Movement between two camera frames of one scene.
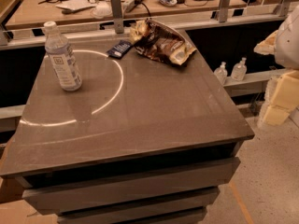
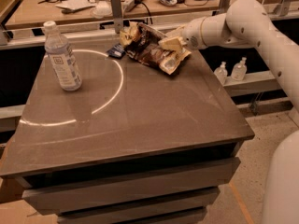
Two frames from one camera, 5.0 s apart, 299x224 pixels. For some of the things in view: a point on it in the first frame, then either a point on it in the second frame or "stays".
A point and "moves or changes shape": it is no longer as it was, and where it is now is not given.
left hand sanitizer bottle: x=221 y=73 stays
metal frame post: x=117 y=14 stays
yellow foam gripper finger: x=267 y=46 → x=172 y=44
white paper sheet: x=76 y=4 stays
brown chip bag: x=160 y=41 moves or changes shape
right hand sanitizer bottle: x=239 y=69 stays
